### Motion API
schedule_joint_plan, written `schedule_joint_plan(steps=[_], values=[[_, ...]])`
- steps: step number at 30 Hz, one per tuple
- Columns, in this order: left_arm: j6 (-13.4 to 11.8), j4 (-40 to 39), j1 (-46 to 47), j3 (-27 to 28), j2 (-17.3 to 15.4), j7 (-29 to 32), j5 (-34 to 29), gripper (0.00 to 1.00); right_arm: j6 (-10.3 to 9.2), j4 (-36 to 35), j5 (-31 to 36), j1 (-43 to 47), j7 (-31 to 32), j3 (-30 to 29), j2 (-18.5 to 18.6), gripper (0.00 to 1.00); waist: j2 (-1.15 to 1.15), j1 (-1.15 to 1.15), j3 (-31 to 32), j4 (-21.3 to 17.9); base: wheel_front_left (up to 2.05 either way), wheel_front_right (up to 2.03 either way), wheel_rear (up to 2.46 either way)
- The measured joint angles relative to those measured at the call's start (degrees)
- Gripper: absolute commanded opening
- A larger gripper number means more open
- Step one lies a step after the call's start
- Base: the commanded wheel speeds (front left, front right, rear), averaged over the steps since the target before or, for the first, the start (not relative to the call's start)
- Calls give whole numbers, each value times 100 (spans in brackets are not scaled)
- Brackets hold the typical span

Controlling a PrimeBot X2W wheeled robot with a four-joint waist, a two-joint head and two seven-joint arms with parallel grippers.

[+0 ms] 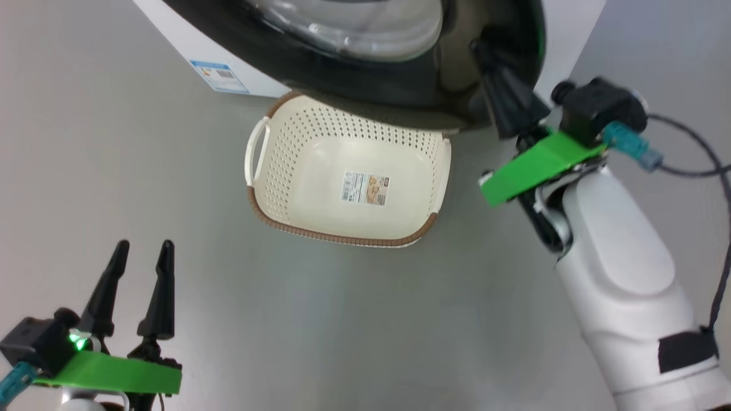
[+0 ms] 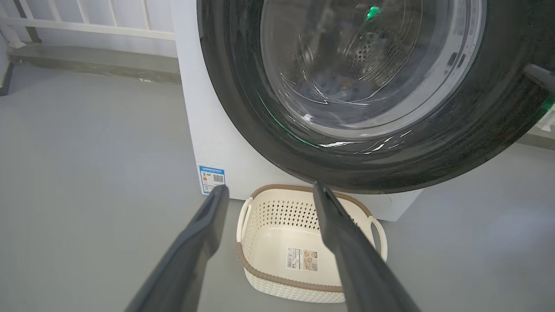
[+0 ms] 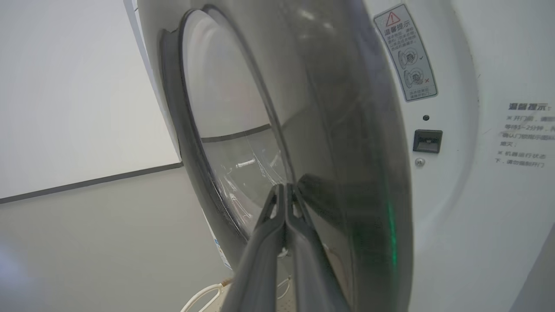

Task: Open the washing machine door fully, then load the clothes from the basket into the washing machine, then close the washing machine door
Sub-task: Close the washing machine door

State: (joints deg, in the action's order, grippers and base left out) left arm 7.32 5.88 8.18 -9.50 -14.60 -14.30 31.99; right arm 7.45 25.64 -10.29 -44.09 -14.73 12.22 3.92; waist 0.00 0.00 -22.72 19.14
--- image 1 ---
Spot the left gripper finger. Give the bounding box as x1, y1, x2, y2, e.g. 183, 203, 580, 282
136, 239, 176, 341
77, 240, 131, 338

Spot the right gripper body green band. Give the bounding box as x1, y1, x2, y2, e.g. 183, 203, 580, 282
478, 128, 608, 208

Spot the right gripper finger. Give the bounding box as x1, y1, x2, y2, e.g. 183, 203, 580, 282
473, 40, 552, 139

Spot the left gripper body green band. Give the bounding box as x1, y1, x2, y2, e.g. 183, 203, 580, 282
33, 339, 183, 411

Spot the white basket with brown rim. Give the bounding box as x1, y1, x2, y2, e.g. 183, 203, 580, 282
244, 91, 452, 248

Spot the paper product label sticker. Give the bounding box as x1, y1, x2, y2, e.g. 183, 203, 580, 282
340, 172, 391, 207

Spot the blue energy label sticker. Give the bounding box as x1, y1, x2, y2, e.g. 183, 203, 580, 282
190, 59, 251, 94

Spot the teal left cable connector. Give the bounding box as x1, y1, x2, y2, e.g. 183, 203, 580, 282
0, 361, 38, 406

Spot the teal cable connector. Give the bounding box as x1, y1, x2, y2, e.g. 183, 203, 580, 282
0, 361, 38, 406
602, 120, 665, 172

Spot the teal right cable connector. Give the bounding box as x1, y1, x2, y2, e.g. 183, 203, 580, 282
602, 120, 665, 172

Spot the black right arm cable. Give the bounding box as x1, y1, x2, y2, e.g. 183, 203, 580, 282
645, 114, 731, 333

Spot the black strap on arm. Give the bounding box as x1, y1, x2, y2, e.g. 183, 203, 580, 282
657, 329, 720, 375

